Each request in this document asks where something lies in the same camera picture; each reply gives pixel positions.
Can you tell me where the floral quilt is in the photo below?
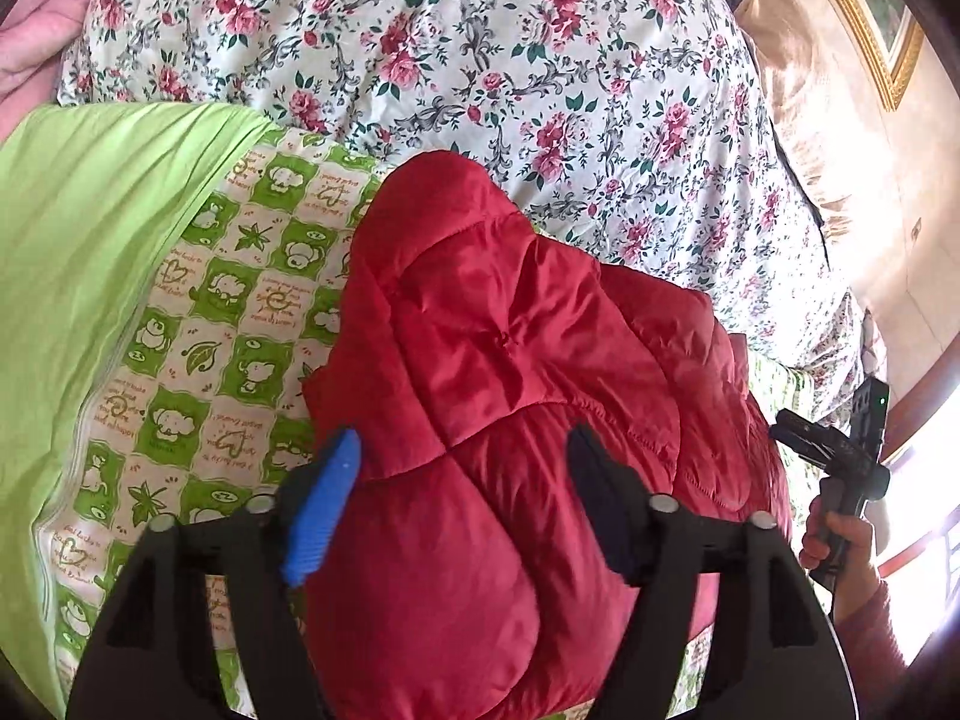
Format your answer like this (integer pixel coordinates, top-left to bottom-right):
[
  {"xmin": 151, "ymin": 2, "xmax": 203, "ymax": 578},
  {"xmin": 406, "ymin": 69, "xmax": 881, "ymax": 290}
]
[{"xmin": 56, "ymin": 0, "xmax": 890, "ymax": 425}]

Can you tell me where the pink quilt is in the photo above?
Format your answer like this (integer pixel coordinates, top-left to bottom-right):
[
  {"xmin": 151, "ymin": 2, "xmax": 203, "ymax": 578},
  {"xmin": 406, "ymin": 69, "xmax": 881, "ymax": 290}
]
[{"xmin": 0, "ymin": 0, "xmax": 113, "ymax": 143}]

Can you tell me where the light green bed sheet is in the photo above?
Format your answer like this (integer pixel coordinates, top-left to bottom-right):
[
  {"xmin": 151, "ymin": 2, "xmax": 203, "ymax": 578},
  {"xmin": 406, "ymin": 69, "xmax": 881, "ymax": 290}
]
[{"xmin": 0, "ymin": 101, "xmax": 290, "ymax": 715}]

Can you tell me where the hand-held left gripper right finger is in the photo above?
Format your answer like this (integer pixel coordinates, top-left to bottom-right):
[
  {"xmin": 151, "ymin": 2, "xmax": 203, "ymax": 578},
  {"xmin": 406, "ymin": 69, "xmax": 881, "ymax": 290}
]
[{"xmin": 566, "ymin": 424, "xmax": 856, "ymax": 720}]

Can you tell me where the beige satin pillow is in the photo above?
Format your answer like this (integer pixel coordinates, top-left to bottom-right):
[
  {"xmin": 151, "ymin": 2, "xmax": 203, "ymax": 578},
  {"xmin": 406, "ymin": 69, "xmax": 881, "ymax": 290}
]
[{"xmin": 720, "ymin": 0, "xmax": 960, "ymax": 391}]

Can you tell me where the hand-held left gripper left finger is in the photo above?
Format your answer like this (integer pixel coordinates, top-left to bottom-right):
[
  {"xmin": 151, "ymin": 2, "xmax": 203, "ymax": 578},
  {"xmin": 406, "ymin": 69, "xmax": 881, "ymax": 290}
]
[{"xmin": 66, "ymin": 427, "xmax": 362, "ymax": 720}]

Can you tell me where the gold picture frame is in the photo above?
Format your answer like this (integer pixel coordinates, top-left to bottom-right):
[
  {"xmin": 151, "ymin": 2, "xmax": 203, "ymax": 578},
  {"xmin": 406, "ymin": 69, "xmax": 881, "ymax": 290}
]
[{"xmin": 791, "ymin": 0, "xmax": 925, "ymax": 112}]

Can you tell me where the red quilted jacket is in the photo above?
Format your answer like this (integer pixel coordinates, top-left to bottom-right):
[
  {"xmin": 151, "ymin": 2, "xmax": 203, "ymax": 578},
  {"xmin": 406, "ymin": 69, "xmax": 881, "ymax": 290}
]
[{"xmin": 300, "ymin": 150, "xmax": 796, "ymax": 720}]

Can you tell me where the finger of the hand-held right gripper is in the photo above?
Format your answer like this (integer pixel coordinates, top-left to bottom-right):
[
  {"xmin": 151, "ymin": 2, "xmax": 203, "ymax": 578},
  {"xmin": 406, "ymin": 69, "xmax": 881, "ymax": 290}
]
[{"xmin": 769, "ymin": 409, "xmax": 852, "ymax": 473}]

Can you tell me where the person's right hand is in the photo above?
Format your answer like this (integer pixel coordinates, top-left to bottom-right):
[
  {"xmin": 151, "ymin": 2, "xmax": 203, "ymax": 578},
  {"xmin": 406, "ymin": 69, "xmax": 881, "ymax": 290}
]
[{"xmin": 799, "ymin": 510, "xmax": 882, "ymax": 616}]

